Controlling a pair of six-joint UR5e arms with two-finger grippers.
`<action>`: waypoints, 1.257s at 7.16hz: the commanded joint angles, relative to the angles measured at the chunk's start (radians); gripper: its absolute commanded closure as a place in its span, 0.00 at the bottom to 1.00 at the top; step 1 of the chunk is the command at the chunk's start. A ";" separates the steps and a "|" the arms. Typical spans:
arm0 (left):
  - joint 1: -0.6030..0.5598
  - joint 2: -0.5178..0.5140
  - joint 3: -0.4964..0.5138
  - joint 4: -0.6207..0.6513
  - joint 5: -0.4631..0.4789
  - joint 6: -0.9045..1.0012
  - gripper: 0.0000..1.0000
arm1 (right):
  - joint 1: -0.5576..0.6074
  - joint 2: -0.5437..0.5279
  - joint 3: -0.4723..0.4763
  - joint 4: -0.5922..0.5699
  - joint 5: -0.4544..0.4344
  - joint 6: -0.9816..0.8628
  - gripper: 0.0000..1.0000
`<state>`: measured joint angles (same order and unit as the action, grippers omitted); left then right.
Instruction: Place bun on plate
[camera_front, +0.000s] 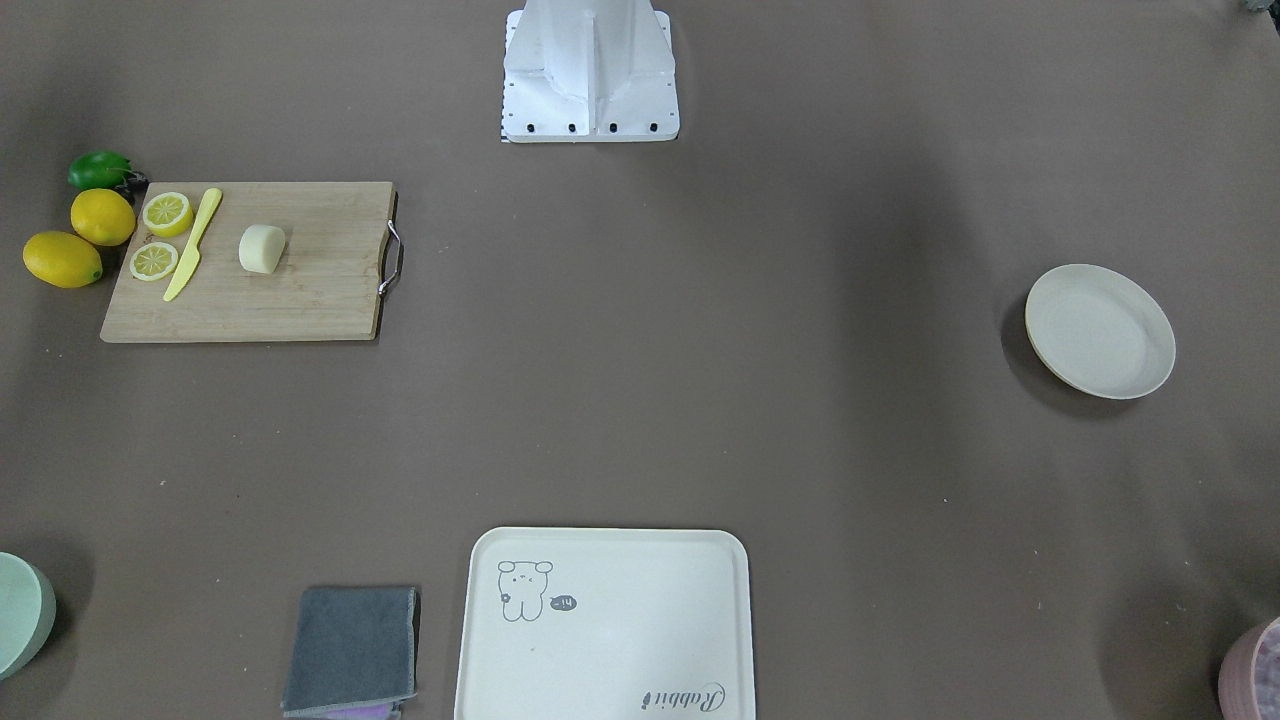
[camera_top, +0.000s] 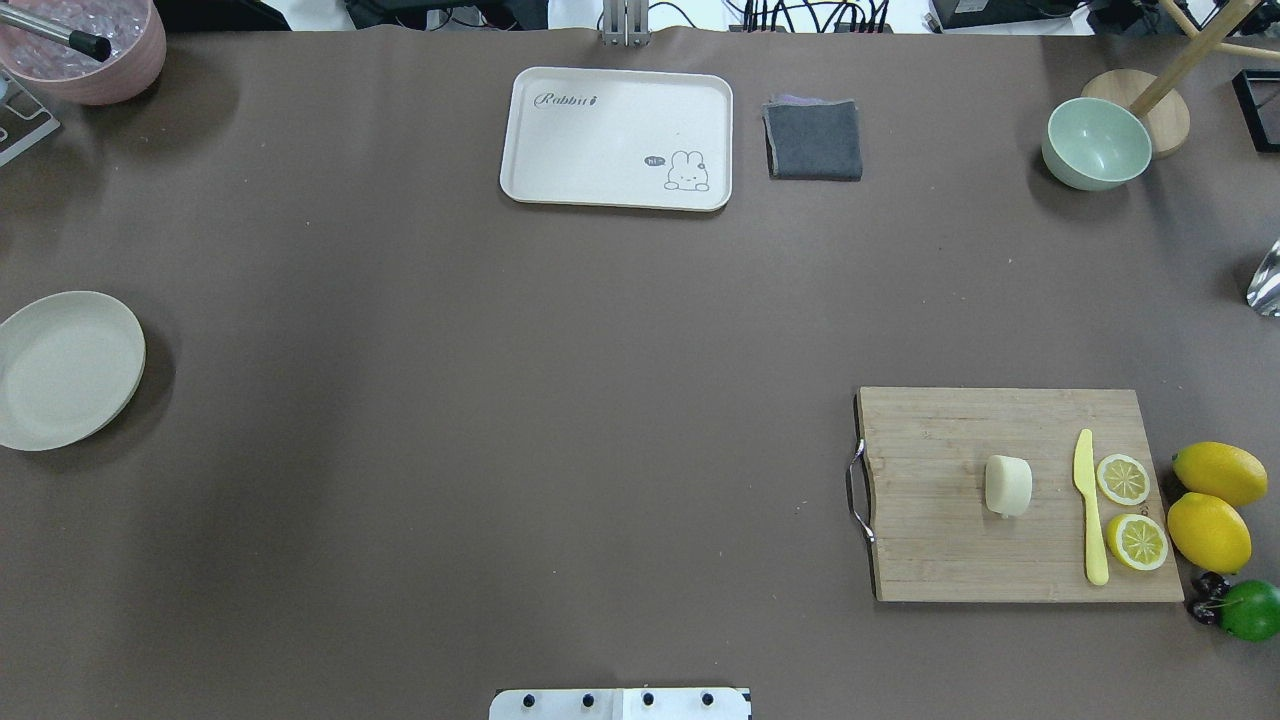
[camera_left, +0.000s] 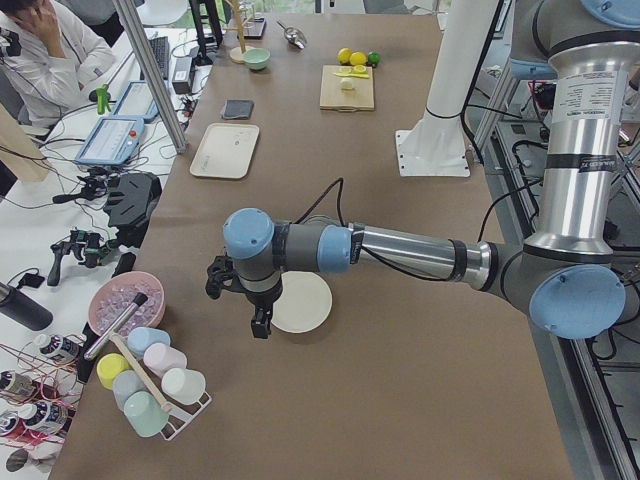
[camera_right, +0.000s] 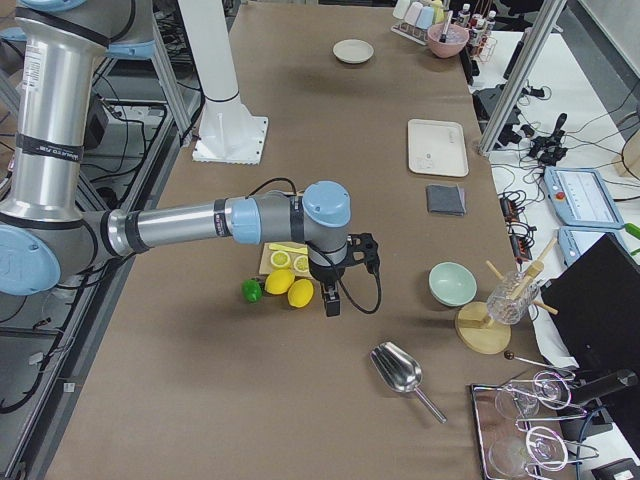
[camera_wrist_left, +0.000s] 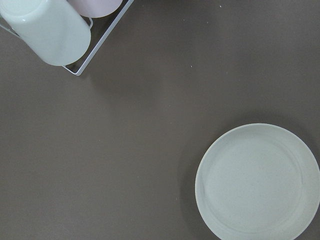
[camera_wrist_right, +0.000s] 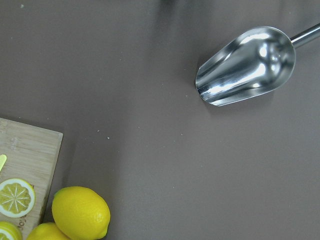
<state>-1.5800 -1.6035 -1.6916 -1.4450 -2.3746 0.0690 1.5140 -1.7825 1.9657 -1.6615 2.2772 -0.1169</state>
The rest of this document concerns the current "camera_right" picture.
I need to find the lemon half slice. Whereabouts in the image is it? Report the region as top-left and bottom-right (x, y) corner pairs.
(292, 255), (310, 274)
(270, 250), (291, 269)

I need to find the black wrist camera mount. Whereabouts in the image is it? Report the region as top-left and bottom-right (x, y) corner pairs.
(346, 233), (380, 275)

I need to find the grey folded cloth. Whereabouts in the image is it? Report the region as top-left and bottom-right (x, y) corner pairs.
(426, 184), (466, 216)

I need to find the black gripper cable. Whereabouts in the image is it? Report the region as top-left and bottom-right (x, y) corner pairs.
(248, 177), (383, 315)

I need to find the metal glass rack tray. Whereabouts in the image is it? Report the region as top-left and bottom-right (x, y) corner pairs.
(469, 370), (599, 479)

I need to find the aluminium frame post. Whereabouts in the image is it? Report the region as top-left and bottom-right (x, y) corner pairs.
(478, 0), (567, 158)

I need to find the pink bowl with ice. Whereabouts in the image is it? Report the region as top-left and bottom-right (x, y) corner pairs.
(427, 23), (469, 58)

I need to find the wooden cutting board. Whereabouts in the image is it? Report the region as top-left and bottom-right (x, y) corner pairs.
(258, 241), (311, 278)

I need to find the cream round plate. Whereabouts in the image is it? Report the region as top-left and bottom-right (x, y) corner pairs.
(332, 39), (374, 65)

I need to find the mint green bowl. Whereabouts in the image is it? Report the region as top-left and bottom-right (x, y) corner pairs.
(429, 262), (477, 307)

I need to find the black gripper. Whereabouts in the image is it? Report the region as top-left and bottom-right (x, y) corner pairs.
(308, 248), (347, 317)

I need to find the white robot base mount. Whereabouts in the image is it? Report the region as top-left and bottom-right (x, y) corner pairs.
(179, 0), (268, 165)

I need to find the clear glass cup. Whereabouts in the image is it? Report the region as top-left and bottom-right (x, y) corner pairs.
(487, 271), (539, 325)

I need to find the yellow plastic knife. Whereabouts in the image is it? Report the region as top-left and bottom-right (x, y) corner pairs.
(268, 242), (308, 254)

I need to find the pastel cup rack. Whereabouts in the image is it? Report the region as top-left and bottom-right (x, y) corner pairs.
(391, 0), (445, 45)

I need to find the cream rabbit tray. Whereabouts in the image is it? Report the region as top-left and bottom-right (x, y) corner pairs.
(407, 119), (469, 178)

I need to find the green lime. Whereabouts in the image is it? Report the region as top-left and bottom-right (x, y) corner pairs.
(241, 279), (263, 303)

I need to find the whole yellow lemon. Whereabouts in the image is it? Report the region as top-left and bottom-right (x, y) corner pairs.
(264, 269), (295, 295)
(287, 278), (314, 308)

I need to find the metal scoop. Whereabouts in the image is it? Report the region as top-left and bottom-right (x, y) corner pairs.
(370, 341), (447, 424)

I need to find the bottle caddy with bottles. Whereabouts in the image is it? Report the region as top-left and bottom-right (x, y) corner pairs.
(456, 1), (497, 63)

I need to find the black monitor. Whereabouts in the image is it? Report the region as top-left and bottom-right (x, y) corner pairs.
(542, 233), (639, 373)

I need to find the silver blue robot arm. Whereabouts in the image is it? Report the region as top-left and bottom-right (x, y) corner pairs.
(1, 1), (355, 316)

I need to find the wooden cup stand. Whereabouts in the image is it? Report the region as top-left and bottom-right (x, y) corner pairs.
(455, 237), (558, 354)

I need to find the teach pendant tablet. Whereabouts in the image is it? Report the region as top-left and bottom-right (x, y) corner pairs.
(543, 166), (624, 229)

